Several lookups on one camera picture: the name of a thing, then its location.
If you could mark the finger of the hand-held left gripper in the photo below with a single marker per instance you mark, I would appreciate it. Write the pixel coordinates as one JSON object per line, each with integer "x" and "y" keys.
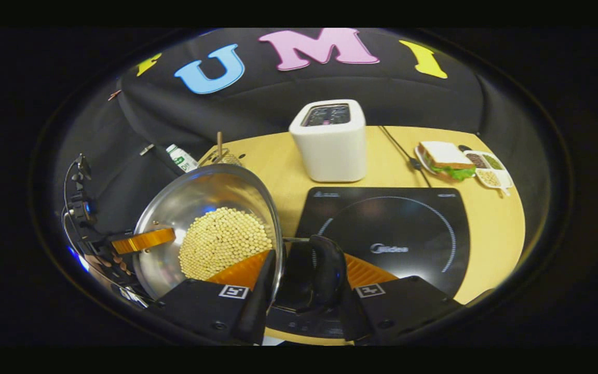
{"x": 146, "y": 240}

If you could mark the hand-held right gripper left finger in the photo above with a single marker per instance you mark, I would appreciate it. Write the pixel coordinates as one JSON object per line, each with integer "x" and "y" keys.
{"x": 255, "y": 311}

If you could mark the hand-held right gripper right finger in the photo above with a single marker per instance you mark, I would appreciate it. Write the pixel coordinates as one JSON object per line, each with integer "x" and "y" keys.
{"x": 408, "y": 306}

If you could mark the stainless steel pot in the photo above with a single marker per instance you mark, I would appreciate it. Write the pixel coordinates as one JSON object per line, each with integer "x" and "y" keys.
{"x": 200, "y": 197}

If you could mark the black induction cooktop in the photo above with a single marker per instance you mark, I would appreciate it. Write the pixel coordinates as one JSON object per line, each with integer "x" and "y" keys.
{"x": 397, "y": 218}

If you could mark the pile of yellow soybeans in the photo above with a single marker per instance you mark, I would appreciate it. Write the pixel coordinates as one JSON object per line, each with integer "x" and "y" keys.
{"x": 223, "y": 241}

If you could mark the white bottle green label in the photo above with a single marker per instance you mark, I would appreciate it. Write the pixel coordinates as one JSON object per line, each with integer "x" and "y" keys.
{"x": 182, "y": 158}

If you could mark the wooden clothes peg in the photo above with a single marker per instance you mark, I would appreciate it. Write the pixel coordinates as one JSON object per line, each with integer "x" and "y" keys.
{"x": 114, "y": 95}

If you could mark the sandwich with lettuce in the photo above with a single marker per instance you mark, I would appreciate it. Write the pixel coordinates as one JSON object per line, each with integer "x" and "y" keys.
{"x": 447, "y": 156}

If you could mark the white divided bean dish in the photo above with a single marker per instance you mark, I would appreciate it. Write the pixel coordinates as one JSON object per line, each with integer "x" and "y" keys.
{"x": 491, "y": 169}

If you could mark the white toaster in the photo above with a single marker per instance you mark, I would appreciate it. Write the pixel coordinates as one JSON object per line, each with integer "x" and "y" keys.
{"x": 330, "y": 150}

